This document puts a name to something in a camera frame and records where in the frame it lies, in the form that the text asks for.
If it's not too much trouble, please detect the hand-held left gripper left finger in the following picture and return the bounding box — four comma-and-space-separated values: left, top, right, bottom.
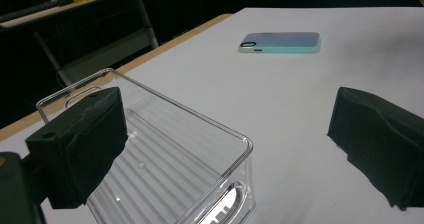
25, 86, 129, 210

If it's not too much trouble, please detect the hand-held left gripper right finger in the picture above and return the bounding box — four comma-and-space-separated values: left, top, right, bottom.
327, 86, 424, 212

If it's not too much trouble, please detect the clear plastic storage bin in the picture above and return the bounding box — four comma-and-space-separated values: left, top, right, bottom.
35, 67, 257, 224

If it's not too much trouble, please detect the teal phone case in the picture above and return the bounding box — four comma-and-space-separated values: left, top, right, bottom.
238, 31, 322, 54

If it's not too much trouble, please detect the grey metal chair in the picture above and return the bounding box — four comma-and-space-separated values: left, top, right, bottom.
33, 0, 160, 87

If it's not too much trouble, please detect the wooden side table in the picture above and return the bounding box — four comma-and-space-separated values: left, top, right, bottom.
0, 0, 141, 30

